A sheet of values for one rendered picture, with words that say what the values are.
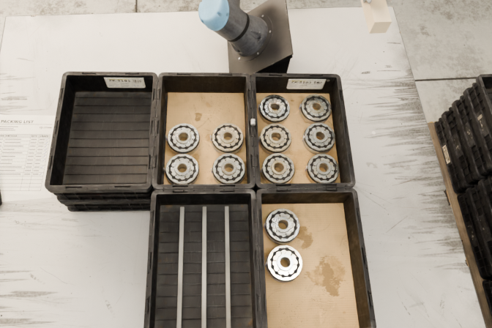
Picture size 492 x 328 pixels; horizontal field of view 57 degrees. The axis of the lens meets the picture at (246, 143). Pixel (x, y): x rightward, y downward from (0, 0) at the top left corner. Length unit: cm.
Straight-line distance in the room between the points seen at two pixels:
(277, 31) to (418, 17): 164
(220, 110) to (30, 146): 67
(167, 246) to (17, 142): 68
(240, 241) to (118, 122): 56
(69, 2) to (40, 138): 145
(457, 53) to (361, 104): 138
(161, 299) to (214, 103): 65
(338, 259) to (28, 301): 94
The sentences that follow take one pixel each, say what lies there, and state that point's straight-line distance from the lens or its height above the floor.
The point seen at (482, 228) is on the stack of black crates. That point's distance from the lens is 229.
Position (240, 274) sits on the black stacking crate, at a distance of 136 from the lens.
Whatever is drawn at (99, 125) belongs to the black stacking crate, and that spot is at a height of 83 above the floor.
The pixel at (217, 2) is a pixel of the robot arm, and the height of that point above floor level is 102.
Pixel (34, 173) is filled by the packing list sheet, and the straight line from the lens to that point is 169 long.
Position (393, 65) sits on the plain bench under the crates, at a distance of 194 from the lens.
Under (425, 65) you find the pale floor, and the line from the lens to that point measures 294.
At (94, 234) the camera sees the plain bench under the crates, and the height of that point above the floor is 70.
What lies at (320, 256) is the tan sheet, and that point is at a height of 83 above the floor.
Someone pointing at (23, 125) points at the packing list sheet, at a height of 70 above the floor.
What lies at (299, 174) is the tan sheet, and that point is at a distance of 146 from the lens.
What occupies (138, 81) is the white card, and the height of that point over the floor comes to 90.
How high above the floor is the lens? 217
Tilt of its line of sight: 65 degrees down
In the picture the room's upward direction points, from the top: 9 degrees clockwise
